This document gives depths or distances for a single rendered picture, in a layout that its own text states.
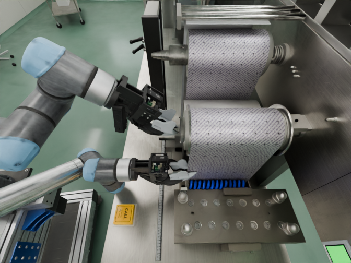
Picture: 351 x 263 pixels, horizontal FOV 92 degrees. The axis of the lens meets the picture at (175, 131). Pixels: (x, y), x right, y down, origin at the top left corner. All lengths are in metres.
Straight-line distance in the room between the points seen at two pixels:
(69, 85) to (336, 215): 0.63
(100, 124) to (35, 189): 1.70
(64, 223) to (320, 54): 1.71
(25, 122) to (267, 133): 0.52
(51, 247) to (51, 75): 1.41
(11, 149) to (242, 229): 0.61
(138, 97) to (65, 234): 1.38
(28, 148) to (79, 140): 1.85
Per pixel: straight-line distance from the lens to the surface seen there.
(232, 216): 0.65
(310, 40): 0.62
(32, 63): 0.40
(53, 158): 2.27
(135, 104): 0.42
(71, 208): 1.67
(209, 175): 0.63
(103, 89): 0.39
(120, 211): 0.76
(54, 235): 1.68
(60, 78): 0.39
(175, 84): 1.20
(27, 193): 0.68
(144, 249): 0.75
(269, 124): 0.49
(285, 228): 0.69
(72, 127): 2.43
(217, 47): 0.56
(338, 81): 0.53
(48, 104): 0.45
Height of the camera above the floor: 1.64
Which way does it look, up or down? 54 degrees down
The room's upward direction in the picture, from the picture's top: straight up
